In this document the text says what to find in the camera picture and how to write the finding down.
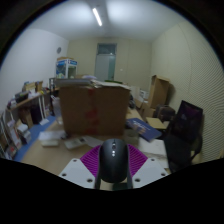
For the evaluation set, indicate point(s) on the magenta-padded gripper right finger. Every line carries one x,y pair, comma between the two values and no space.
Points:
148,171

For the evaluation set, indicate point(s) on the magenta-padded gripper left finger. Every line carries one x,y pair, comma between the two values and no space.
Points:
78,171

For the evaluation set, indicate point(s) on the black computer mouse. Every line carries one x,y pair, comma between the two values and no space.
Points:
114,161

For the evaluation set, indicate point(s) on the grey paper sheet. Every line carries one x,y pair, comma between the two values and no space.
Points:
93,140

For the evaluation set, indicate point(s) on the black office chair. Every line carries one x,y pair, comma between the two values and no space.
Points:
180,153

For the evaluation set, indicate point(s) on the white paper sheet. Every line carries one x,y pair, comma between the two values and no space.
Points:
50,134

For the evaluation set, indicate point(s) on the large cardboard box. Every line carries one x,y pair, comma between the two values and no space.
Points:
95,111

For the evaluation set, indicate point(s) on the clear plastic jug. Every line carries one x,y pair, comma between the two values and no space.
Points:
56,111

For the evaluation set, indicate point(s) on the black computer monitor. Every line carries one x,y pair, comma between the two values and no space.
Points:
187,120

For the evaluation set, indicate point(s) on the stack of books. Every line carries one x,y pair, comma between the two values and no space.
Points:
24,133

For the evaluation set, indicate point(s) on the black box under desk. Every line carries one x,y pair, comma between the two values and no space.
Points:
36,114

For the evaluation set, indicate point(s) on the white shelf unit with books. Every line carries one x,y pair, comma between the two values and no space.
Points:
8,136

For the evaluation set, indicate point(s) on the open tall cardboard box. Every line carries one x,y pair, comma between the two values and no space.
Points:
159,91

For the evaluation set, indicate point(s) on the cluttered wooden desk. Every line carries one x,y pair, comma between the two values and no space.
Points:
30,99

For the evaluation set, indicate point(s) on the stack of papers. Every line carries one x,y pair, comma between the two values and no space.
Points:
86,83

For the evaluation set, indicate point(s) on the grey door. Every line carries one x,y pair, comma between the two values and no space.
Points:
105,65

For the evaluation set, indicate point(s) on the ceiling tube light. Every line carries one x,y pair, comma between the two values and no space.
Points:
97,16

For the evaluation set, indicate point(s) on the round wall clock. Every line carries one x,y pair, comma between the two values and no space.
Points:
59,50

